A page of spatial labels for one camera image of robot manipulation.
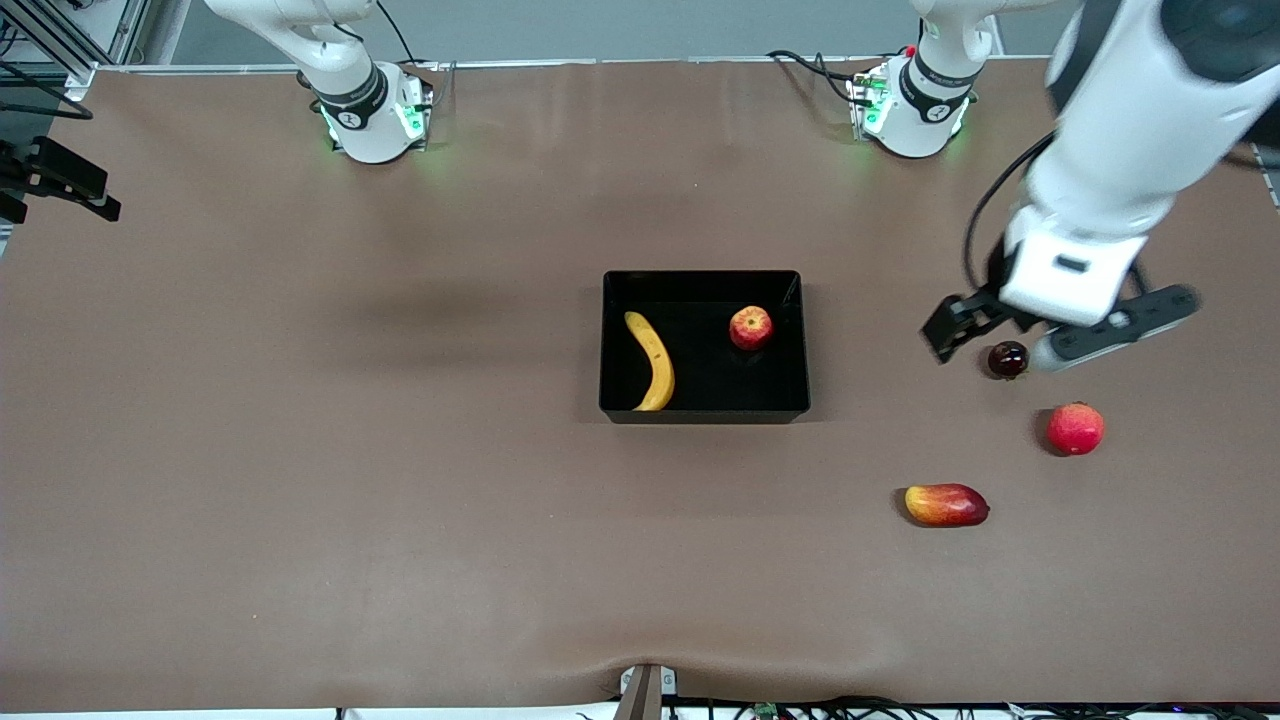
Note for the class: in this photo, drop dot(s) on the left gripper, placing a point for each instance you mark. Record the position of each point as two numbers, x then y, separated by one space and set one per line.
978 311

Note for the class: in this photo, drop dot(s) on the red yellow apple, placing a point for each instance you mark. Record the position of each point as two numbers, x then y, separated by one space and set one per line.
751 328

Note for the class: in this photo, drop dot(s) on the black plastic box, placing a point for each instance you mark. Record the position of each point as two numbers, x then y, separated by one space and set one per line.
710 370

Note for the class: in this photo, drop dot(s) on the yellow banana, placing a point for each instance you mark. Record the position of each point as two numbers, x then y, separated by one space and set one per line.
660 370

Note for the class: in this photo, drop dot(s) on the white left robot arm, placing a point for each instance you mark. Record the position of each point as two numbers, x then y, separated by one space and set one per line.
1140 120

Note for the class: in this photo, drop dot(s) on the dark purple plum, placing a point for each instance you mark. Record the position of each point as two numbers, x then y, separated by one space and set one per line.
1005 360

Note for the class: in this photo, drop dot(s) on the round red peach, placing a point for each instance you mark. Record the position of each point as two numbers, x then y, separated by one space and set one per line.
1075 428

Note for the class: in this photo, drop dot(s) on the red yellow mango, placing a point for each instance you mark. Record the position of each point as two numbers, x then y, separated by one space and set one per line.
945 505

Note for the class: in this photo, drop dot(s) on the brown table cover mat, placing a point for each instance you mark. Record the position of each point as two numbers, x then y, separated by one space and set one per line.
640 550

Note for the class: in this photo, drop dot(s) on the aluminium profile frame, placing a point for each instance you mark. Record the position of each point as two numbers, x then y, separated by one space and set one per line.
120 25

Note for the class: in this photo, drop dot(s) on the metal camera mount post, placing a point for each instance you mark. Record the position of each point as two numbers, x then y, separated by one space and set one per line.
645 695

